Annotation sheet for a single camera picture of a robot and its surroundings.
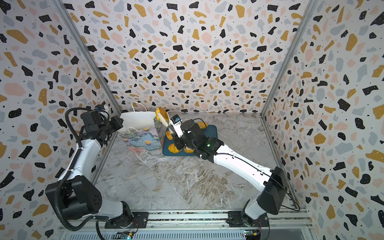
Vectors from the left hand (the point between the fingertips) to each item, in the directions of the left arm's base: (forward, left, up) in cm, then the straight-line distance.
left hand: (121, 116), depth 80 cm
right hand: (-13, -28, +4) cm, 32 cm away
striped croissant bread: (-6, -25, -25) cm, 35 cm away
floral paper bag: (-7, -10, -5) cm, 13 cm away
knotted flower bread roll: (+5, -21, -24) cm, 33 cm away
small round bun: (-2, -23, +6) cm, 24 cm away
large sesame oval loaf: (-6, -35, -26) cm, 44 cm away
